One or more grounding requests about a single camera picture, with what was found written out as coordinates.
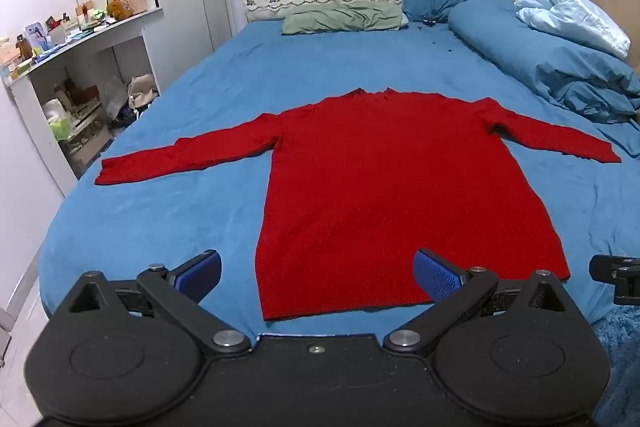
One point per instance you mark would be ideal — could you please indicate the white shelf desk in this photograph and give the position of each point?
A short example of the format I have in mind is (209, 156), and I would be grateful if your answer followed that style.
(30, 107)

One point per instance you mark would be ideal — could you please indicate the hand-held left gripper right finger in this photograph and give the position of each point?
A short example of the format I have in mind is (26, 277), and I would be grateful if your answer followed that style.
(436, 276)

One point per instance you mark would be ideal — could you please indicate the blue shaggy rug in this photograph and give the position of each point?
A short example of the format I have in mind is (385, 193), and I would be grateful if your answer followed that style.
(620, 367)

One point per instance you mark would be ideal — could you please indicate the brown teddy bear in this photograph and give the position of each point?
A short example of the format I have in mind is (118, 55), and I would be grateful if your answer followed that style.
(119, 9)

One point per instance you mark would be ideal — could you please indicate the white cloth bag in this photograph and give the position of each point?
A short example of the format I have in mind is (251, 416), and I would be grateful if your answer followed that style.
(142, 92)

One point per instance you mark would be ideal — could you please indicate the bed with blue sheet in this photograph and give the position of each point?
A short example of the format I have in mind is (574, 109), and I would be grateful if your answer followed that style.
(200, 107)

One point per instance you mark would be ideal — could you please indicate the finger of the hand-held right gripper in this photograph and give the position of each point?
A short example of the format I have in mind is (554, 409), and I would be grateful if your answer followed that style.
(622, 279)

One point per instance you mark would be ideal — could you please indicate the blue picture card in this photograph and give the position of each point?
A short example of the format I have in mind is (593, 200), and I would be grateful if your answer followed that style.
(37, 36)

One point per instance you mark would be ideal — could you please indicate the blue duvet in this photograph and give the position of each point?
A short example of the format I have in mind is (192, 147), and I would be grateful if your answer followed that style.
(525, 52)

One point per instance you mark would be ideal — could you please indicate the light blue blanket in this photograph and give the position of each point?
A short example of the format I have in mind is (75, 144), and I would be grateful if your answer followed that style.
(570, 17)

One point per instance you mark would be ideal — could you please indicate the red knit sweater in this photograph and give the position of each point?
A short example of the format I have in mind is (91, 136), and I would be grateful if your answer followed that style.
(380, 187)

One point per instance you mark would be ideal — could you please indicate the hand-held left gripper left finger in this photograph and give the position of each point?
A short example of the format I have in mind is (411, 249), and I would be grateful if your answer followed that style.
(201, 276)

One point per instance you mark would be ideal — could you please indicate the green pillow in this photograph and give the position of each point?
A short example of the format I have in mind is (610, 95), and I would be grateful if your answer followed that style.
(340, 17)

